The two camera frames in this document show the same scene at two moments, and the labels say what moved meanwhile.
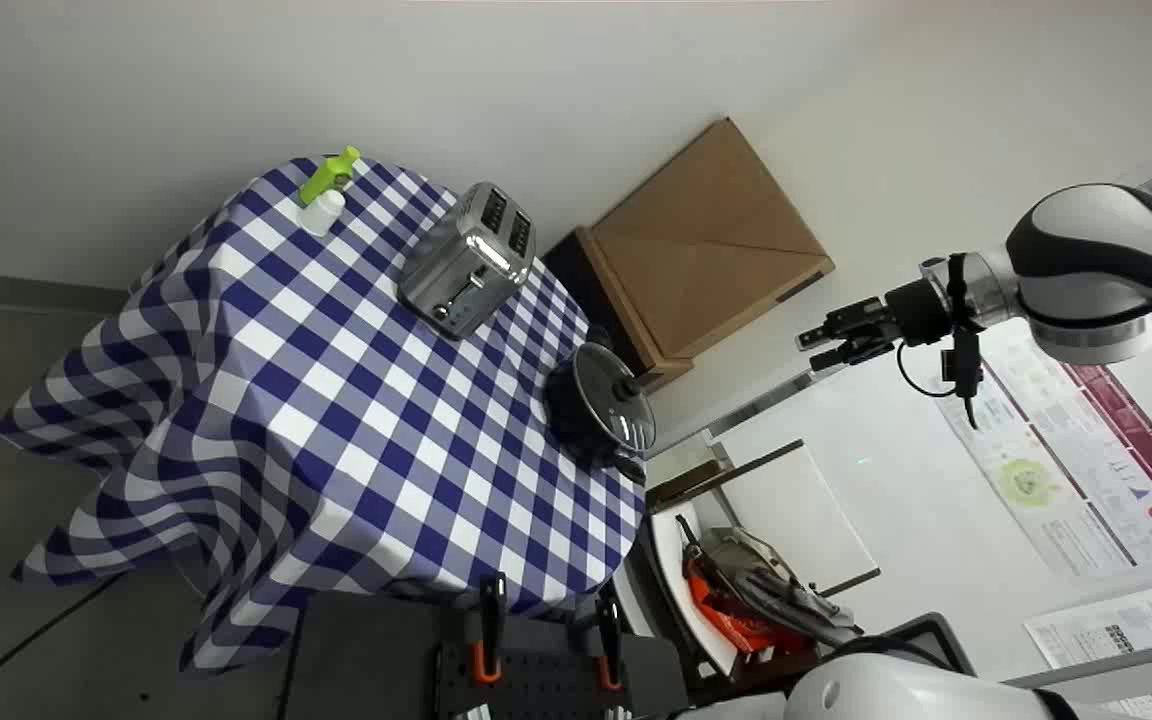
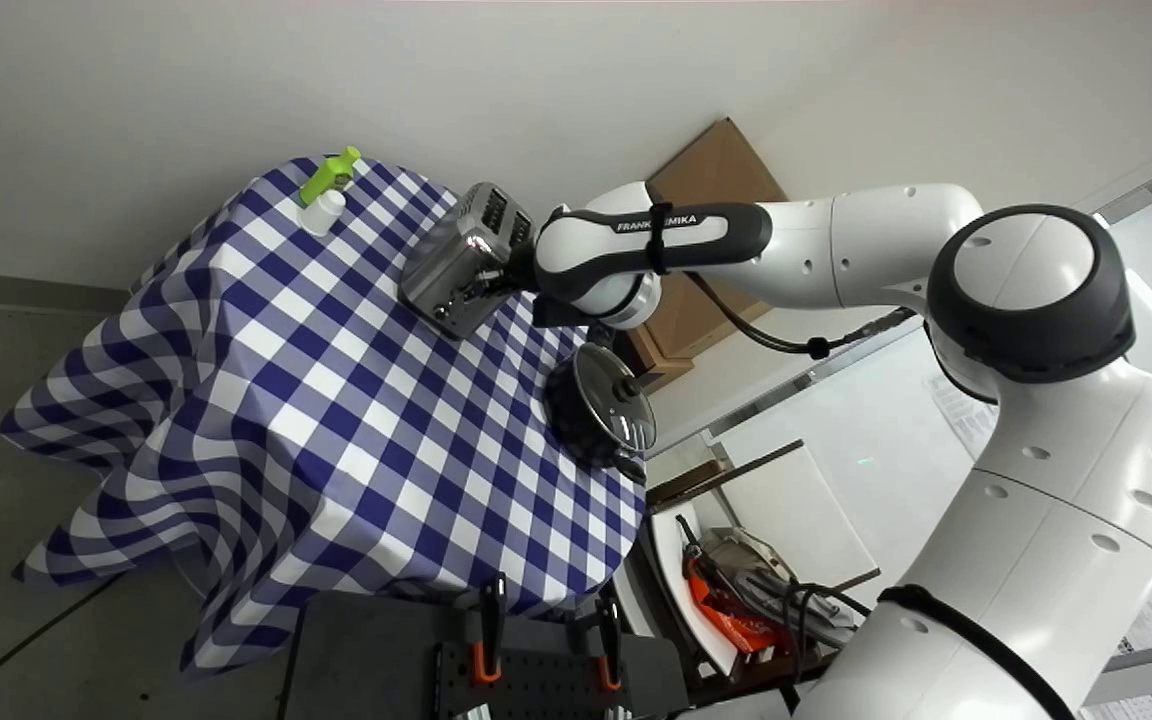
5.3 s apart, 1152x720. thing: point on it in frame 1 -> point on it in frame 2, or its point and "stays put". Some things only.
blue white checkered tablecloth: x=278 y=423 stays put
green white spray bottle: x=324 y=189 stays put
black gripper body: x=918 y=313 -> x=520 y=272
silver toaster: x=467 y=265 stays put
